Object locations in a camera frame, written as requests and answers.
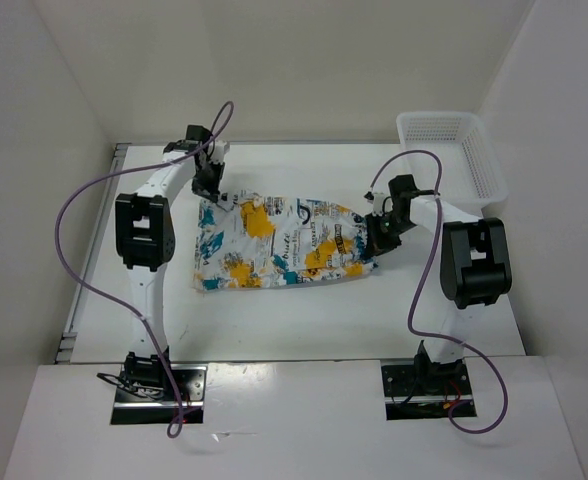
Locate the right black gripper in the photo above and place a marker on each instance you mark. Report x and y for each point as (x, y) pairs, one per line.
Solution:
(377, 243)

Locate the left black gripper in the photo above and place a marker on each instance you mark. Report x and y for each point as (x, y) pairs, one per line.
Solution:
(209, 191)

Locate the colourful printed shorts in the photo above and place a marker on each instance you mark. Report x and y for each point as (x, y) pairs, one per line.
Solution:
(263, 242)

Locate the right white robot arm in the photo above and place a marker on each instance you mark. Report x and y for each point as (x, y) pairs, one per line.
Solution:
(473, 269)

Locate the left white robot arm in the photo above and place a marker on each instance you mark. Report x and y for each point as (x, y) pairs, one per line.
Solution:
(146, 243)

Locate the white plastic mesh basket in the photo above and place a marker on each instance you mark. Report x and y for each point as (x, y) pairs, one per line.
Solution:
(472, 179)

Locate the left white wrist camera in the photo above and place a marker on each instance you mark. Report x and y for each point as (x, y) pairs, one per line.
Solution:
(217, 151)

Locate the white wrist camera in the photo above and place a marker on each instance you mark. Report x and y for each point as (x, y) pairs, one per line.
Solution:
(378, 201)
(217, 151)

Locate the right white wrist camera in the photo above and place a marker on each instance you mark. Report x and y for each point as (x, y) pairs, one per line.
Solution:
(378, 201)

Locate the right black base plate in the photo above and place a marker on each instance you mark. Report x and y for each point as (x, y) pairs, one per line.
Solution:
(407, 398)

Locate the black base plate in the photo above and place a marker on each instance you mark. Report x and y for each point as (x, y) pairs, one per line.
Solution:
(407, 398)
(135, 406)

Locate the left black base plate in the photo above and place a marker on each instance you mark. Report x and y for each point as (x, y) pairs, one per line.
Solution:
(135, 406)

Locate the aluminium table edge rail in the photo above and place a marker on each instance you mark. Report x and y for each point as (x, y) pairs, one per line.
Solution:
(76, 312)

